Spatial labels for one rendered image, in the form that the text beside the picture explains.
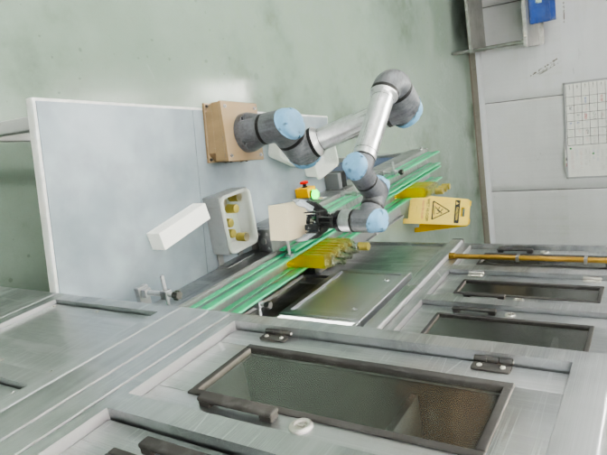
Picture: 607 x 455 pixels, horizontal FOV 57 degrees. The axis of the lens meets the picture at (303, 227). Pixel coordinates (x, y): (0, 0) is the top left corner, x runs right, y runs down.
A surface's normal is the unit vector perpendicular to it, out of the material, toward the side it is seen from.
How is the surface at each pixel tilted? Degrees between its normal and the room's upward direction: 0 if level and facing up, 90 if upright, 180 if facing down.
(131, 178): 0
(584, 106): 90
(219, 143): 90
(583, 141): 90
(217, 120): 90
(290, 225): 0
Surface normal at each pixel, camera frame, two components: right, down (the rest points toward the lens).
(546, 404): -0.16, -0.96
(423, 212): -0.32, -0.25
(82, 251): 0.84, 0.00
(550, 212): -0.53, 0.29
